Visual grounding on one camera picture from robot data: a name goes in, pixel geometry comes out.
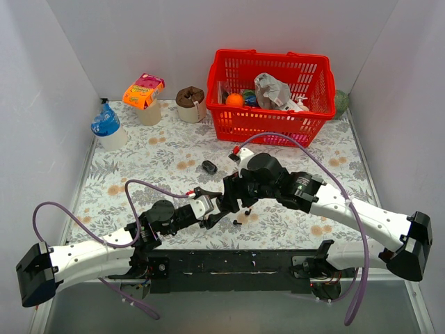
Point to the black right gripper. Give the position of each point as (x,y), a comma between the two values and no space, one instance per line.
(231,190)

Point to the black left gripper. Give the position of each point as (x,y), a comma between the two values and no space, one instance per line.
(188,216)

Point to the black taped earbud charging case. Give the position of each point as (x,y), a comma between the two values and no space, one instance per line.
(209,167)

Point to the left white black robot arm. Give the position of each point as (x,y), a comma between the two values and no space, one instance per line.
(46,270)

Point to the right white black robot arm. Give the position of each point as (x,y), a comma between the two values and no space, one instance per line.
(396,242)

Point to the floral patterned table mat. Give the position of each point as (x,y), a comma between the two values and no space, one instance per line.
(168,157)

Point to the orange fruit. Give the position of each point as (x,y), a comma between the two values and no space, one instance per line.
(234,99)

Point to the green blue packet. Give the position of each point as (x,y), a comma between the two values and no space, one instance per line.
(249,98)

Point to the brown topped paper cup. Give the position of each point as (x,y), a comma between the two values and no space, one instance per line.
(191,104)

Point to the red plastic shopping basket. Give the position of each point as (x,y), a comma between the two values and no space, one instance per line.
(307,75)

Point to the white pump bottle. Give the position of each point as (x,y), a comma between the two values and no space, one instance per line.
(296,106)

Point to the beige cup under snack box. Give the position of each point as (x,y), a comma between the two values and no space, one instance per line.
(151,115)

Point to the white cup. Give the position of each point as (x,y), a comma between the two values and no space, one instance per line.
(114,141)

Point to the blue wrapper on white cup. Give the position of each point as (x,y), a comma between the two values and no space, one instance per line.
(106,123)

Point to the orange pink snack box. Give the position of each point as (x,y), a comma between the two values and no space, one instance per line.
(143,91)

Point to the green ball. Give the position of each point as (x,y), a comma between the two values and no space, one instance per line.
(341,103)

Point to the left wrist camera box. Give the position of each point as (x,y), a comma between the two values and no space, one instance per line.
(200,202)

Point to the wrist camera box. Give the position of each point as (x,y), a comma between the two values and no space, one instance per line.
(241,156)
(200,202)

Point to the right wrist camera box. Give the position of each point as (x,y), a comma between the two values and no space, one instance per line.
(241,156)

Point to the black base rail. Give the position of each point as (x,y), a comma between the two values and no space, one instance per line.
(169,271)

